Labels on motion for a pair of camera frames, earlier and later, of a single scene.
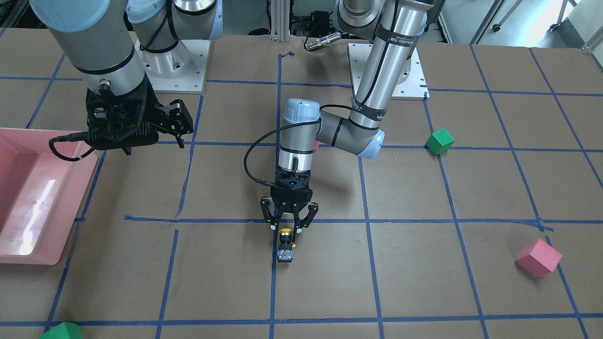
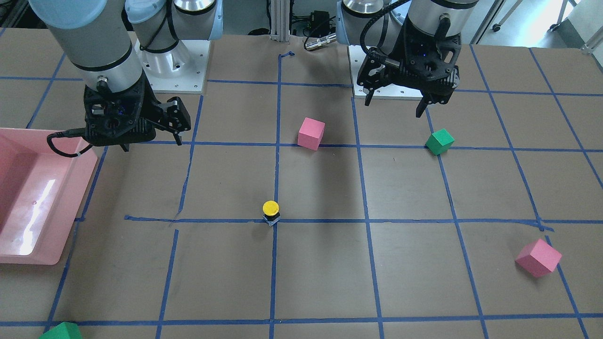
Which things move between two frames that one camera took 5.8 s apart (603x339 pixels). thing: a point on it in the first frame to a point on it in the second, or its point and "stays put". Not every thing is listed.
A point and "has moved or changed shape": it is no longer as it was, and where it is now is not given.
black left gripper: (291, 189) to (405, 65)
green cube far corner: (64, 330) stays put
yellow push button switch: (285, 250) has moved or changed shape
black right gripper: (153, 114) stays put
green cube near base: (439, 141) stays put
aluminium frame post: (280, 20) stays put
